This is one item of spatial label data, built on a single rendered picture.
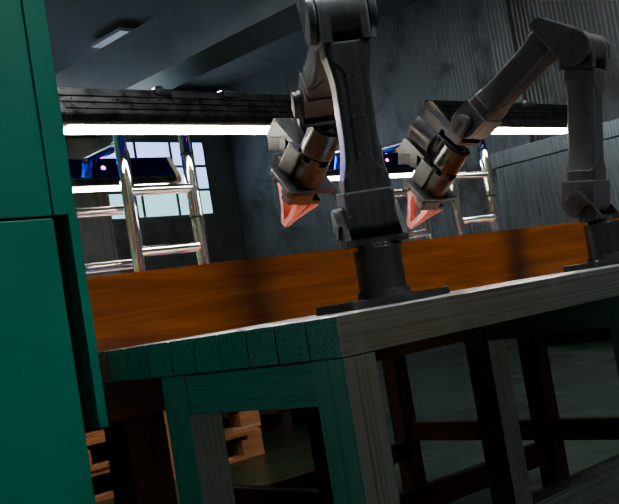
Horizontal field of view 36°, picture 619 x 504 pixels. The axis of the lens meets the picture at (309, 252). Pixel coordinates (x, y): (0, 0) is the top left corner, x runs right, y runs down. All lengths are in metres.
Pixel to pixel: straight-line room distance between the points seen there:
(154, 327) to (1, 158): 0.30
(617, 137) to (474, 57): 3.52
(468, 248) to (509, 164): 7.00
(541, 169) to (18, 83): 7.55
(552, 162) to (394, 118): 3.93
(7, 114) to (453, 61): 10.48
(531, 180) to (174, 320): 7.44
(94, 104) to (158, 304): 0.48
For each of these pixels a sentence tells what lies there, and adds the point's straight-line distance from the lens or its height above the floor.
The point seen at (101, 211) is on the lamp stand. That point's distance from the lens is 2.09.
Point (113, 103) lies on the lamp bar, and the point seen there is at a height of 1.08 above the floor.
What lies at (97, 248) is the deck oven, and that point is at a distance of 6.75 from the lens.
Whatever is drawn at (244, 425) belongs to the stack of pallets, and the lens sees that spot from 4.79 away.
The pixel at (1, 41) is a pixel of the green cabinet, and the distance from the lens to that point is 1.21.
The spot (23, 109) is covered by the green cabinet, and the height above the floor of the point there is 0.97.
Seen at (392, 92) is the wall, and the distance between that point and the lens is 12.08.
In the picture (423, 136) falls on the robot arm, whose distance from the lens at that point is 1.88.
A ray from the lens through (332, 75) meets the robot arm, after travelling 1.25.
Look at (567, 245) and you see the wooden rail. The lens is 1.97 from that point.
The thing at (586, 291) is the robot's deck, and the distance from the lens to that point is 1.25.
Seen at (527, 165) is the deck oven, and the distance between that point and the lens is 8.63.
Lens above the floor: 0.68
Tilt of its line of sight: 3 degrees up
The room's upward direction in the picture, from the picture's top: 9 degrees counter-clockwise
